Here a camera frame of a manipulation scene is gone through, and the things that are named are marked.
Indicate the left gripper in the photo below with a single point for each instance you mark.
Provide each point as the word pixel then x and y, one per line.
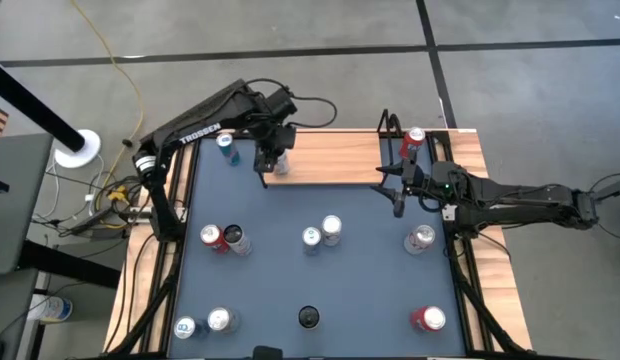
pixel 280 137

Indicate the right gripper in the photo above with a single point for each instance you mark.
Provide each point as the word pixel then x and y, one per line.
pixel 417 185

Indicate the white Celsius can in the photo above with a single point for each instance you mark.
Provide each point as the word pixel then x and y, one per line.
pixel 282 165
pixel 309 317
pixel 238 241

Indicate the blue silver Red Bull can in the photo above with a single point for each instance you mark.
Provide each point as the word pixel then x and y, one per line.
pixel 311 240
pixel 229 150
pixel 186 327

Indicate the red Fanta can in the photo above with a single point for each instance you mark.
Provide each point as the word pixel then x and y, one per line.
pixel 215 239
pixel 427 319
pixel 411 142

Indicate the white silver Coca-Cola can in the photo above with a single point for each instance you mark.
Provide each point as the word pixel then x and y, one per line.
pixel 419 239
pixel 221 319
pixel 331 230

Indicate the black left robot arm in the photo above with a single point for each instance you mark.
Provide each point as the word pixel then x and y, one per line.
pixel 200 133

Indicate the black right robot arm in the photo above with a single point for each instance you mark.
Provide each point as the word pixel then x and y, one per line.
pixel 515 197

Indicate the wooden shelf board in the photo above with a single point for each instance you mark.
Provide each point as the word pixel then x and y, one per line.
pixel 335 165

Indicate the blue grey table mat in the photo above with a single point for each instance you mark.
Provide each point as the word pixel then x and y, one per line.
pixel 290 280

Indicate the small black floor object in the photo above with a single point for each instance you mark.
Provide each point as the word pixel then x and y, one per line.
pixel 126 143

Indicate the white round pole base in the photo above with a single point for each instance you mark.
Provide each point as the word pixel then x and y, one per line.
pixel 87 155

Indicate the black power strip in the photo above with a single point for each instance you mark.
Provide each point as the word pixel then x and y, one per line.
pixel 92 222

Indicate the black desk beam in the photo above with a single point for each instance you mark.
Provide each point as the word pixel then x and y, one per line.
pixel 65 264

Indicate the grey metal stand foot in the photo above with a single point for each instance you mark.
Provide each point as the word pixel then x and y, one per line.
pixel 617 189

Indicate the black pole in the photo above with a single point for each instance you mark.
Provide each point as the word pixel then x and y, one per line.
pixel 30 102

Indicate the grey desk top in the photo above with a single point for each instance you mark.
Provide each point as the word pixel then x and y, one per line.
pixel 15 200

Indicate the white bottle blue label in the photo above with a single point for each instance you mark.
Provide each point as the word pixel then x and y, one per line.
pixel 50 308

